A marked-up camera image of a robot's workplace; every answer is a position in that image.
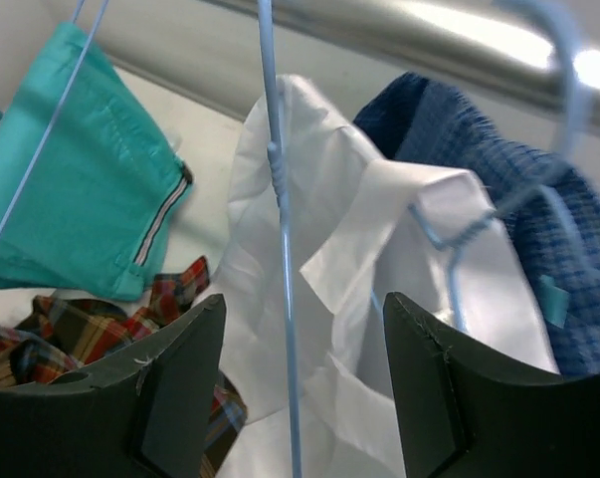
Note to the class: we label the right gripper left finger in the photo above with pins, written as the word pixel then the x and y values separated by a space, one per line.
pixel 140 412

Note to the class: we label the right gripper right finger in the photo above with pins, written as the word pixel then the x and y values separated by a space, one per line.
pixel 466 410

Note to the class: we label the red plaid shirt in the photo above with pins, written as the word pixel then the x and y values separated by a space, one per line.
pixel 62 335

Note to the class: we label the blue hanger white shirt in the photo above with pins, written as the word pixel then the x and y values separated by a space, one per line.
pixel 550 213

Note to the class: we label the white clothes rack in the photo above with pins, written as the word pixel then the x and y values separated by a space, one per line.
pixel 489 52

